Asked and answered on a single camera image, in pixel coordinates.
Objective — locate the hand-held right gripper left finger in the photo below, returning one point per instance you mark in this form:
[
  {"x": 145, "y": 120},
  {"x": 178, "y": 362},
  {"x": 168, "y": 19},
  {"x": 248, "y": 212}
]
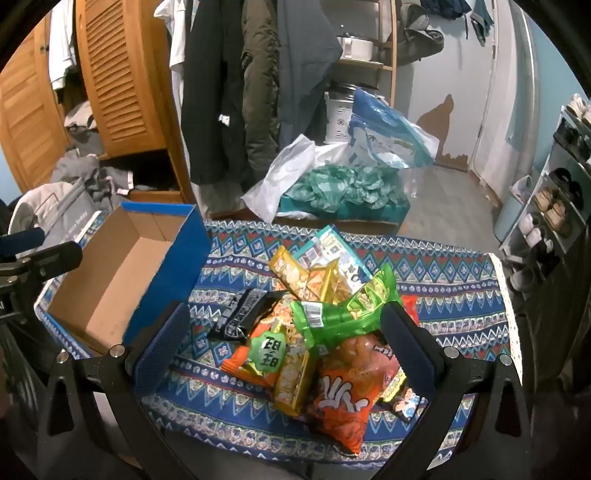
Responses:
[{"x": 161, "y": 350}]

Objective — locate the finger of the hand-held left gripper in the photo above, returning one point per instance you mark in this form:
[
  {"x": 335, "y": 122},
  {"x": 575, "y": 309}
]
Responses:
[
  {"x": 21, "y": 242},
  {"x": 51, "y": 261}
]

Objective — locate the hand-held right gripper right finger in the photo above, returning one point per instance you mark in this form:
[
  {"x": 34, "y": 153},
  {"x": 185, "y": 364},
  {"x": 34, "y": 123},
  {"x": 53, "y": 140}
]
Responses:
[{"x": 406, "y": 355}]

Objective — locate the red-orange snack packet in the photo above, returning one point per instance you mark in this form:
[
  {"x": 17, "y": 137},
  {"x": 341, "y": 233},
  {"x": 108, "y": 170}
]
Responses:
[{"x": 410, "y": 307}]

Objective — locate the black cartoon snack packet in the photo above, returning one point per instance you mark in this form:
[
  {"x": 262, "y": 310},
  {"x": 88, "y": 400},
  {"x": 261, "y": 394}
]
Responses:
[{"x": 404, "y": 407}]

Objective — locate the blue cardboard box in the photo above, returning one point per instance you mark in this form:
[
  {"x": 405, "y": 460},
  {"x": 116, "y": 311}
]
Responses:
[{"x": 101, "y": 286}]

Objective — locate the green snack packet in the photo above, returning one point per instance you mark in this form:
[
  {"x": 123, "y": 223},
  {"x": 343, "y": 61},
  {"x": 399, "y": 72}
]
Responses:
[{"x": 341, "y": 323}]

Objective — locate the large orange chips packet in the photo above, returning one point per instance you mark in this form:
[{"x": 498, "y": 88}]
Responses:
[{"x": 346, "y": 406}]

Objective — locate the orange packet with green label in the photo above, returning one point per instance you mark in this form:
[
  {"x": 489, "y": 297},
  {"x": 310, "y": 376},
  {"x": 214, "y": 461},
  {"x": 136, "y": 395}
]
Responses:
[{"x": 265, "y": 353}]

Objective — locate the small yellow snack packet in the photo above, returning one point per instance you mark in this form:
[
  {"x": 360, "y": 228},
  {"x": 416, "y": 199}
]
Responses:
[{"x": 293, "y": 383}]

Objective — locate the teal snack packet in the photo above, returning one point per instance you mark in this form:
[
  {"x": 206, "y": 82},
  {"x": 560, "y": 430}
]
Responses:
[{"x": 332, "y": 244}]

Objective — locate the long yellow snack packet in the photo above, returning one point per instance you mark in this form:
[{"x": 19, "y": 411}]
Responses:
[{"x": 288, "y": 272}]

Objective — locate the grey laundry bag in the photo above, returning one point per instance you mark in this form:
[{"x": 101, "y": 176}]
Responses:
[{"x": 69, "y": 212}]

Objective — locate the blue patterned tablecloth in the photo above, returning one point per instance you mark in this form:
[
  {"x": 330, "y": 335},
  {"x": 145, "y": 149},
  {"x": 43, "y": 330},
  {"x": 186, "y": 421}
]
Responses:
[{"x": 461, "y": 295}]

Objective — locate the pile of grey clothes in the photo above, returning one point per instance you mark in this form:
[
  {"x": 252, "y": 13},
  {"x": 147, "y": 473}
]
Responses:
[{"x": 78, "y": 166}]

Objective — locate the louvered wooden wardrobe door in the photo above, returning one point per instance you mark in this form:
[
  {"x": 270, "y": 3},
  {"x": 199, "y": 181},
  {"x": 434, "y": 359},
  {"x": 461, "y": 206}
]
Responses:
[
  {"x": 120, "y": 78},
  {"x": 27, "y": 120}
]

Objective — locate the grey folded garment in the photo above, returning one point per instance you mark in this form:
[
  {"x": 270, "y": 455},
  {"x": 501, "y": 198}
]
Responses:
[{"x": 81, "y": 115}]

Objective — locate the teal storage box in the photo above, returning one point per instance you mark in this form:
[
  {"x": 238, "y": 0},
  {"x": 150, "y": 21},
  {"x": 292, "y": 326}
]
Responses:
[{"x": 385, "y": 213}]

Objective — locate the wooden wardrobe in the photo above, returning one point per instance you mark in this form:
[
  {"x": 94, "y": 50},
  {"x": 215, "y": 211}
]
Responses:
[{"x": 178, "y": 152}]

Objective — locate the light blue bin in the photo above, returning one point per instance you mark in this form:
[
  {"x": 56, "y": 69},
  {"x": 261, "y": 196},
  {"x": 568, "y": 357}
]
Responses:
[{"x": 508, "y": 212}]

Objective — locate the white garment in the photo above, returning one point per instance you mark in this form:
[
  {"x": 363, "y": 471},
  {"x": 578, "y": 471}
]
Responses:
[{"x": 62, "y": 46}]

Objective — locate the group of shoes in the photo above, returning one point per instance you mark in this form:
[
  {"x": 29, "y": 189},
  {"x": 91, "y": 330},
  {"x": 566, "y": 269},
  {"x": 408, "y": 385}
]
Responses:
[{"x": 549, "y": 207}]

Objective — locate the blue plastic bag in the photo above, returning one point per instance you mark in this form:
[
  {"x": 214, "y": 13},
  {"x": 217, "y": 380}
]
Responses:
[{"x": 383, "y": 134}]

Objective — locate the white plastic bag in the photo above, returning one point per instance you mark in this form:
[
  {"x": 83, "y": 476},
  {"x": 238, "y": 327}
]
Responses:
[{"x": 286, "y": 161}]

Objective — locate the black coat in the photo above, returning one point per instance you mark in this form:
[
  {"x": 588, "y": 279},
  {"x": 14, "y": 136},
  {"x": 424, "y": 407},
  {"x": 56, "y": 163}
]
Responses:
[{"x": 212, "y": 92}]

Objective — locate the white bucket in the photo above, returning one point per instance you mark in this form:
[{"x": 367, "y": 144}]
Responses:
[{"x": 337, "y": 120}]

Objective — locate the white shirt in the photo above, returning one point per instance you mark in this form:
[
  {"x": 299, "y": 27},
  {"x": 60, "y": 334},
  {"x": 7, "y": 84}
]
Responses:
[{"x": 178, "y": 50}]

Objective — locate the shoe rack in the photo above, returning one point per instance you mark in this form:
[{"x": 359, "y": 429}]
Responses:
[{"x": 554, "y": 152}]

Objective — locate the olive jacket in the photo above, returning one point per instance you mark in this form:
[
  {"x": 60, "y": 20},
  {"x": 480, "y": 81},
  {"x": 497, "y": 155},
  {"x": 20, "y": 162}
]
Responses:
[{"x": 261, "y": 92}]

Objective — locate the white door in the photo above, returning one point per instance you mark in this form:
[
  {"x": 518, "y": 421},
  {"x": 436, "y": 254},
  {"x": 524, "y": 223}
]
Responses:
[{"x": 503, "y": 92}]

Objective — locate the grey-blue coat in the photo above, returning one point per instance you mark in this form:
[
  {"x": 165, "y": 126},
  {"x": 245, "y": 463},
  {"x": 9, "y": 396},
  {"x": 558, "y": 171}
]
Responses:
[{"x": 304, "y": 69}]

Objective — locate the dark grey bag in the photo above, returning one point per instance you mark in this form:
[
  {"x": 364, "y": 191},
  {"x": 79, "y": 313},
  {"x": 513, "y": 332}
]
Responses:
[{"x": 418, "y": 46}]

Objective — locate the wooden shelf rack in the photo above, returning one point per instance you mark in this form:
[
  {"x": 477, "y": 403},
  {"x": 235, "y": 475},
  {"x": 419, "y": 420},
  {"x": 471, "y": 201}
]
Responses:
[{"x": 392, "y": 46}]

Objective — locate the white pot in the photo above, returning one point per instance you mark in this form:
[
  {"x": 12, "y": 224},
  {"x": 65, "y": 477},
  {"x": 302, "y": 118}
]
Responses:
[{"x": 355, "y": 46}]

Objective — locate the teal garment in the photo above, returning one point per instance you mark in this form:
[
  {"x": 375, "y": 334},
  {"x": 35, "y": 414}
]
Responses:
[{"x": 482, "y": 18}]

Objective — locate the dark blue jacket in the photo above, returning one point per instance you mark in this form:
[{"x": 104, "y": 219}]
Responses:
[{"x": 445, "y": 7}]

